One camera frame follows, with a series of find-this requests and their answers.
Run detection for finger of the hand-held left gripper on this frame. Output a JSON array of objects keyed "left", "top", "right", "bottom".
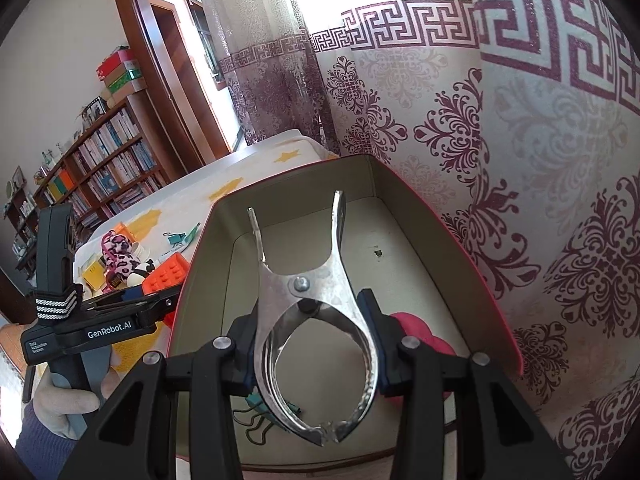
[{"left": 82, "top": 287, "right": 177, "bottom": 328}]

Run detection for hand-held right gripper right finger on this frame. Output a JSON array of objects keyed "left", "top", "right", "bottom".
[{"left": 356, "top": 287, "right": 576, "bottom": 480}]

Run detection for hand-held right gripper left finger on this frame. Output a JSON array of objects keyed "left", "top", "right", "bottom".
[{"left": 57, "top": 312, "right": 261, "bottom": 480}]

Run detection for pink rubber item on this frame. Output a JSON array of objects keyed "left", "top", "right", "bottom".
[{"left": 387, "top": 311, "right": 457, "bottom": 361}]

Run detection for pink leopard plush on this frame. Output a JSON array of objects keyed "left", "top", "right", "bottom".
[{"left": 100, "top": 227, "right": 143, "bottom": 286}]

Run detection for silver metal tongs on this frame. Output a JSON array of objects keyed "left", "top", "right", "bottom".
[{"left": 246, "top": 189, "right": 381, "bottom": 447}]

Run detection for person's left forearm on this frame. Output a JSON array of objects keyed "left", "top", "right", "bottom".
[{"left": 0, "top": 400, "right": 78, "bottom": 480}]

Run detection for person's left hand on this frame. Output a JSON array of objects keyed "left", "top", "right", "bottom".
[{"left": 31, "top": 345, "right": 126, "bottom": 441}]

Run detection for black white small toy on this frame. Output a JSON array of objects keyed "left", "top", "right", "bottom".
[{"left": 127, "top": 259, "right": 156, "bottom": 287}]

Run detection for yellow small box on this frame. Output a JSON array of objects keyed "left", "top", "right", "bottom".
[{"left": 80, "top": 255, "right": 108, "bottom": 292}]

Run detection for orange plastic cube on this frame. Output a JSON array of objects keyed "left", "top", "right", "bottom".
[{"left": 141, "top": 252, "right": 192, "bottom": 331}]

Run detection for wooden bookshelf with books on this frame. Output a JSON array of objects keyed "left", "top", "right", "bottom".
[{"left": 10, "top": 107, "right": 168, "bottom": 231}]

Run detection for white yellow printed towel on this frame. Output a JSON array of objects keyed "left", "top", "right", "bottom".
[{"left": 75, "top": 129, "right": 341, "bottom": 361}]

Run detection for red storage box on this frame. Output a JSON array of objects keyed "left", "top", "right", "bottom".
[{"left": 96, "top": 49, "right": 137, "bottom": 80}]

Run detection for white purple patterned curtain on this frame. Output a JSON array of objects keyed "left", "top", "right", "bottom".
[{"left": 310, "top": 0, "right": 640, "bottom": 480}]

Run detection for sheer purple patterned curtain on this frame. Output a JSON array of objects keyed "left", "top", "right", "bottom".
[{"left": 192, "top": 0, "right": 341, "bottom": 158}]

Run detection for picture frame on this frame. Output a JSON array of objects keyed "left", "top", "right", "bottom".
[{"left": 82, "top": 96, "right": 108, "bottom": 123}]

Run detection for wooden door frame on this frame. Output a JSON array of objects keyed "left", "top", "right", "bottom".
[{"left": 111, "top": 0, "right": 233, "bottom": 181}]

